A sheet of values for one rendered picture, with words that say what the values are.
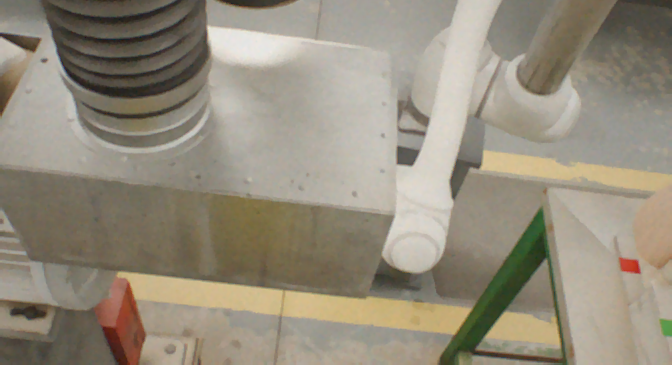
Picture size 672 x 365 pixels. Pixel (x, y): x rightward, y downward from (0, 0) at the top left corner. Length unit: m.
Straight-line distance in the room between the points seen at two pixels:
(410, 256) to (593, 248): 0.46
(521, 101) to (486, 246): 0.99
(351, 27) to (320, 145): 2.53
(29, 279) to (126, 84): 0.36
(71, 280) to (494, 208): 1.94
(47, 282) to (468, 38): 0.70
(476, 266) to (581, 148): 0.80
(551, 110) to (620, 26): 2.13
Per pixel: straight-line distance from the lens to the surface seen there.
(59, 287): 0.73
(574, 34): 1.27
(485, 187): 2.51
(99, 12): 0.40
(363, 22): 3.05
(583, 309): 1.22
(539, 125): 1.52
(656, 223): 1.15
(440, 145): 0.97
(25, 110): 0.53
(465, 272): 2.28
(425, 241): 0.94
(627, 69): 3.33
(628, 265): 1.29
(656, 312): 1.18
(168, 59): 0.43
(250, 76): 0.54
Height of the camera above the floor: 1.90
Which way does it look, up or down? 52 degrees down
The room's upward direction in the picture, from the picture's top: 12 degrees clockwise
